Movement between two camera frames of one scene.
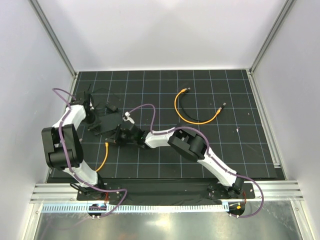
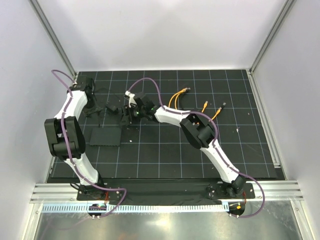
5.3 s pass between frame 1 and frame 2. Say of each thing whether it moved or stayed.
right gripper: moved
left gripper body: moved
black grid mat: stayed
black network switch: moved
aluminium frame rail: stayed
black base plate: stayed
